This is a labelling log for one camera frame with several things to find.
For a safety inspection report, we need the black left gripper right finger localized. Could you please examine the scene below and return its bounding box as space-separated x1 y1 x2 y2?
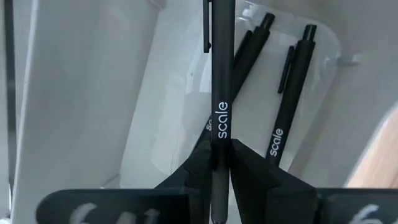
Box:
229 139 320 224

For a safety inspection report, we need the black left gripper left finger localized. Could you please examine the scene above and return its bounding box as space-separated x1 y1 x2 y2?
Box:
155 139 214 224

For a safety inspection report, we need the black scale pen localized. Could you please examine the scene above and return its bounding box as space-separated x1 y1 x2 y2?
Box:
266 24 318 167
202 0 236 224
194 12 276 150

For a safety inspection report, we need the black aluminium frame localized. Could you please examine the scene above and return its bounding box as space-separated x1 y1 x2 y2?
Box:
2 0 17 187

